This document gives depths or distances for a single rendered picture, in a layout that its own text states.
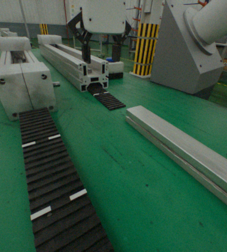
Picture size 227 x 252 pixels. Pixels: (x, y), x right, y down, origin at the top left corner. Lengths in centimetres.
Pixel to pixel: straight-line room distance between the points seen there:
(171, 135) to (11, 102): 31
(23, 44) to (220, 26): 71
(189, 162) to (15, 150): 27
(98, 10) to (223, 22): 41
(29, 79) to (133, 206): 28
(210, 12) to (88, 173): 59
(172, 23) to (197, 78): 19
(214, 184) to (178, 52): 43
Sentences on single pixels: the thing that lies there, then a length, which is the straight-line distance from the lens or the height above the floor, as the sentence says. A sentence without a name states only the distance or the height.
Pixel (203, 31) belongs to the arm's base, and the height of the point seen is 96.
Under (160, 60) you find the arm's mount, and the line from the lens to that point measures 59.
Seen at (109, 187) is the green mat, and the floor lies 78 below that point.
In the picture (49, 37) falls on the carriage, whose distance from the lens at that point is 99.
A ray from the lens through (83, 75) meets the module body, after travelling 45.
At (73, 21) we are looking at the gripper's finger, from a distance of 37.
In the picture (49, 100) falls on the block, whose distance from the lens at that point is 35.
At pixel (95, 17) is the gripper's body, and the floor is 97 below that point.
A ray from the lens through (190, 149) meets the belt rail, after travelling 23.
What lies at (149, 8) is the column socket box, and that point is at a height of 135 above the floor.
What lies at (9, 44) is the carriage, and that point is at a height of 89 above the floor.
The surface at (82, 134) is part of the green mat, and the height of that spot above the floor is 78.
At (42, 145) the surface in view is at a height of 81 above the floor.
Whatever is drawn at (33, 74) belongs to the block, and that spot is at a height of 87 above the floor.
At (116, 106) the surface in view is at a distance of 36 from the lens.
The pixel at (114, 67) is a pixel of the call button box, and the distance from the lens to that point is 59.
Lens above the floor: 95
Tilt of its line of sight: 35 degrees down
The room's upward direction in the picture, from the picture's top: 3 degrees clockwise
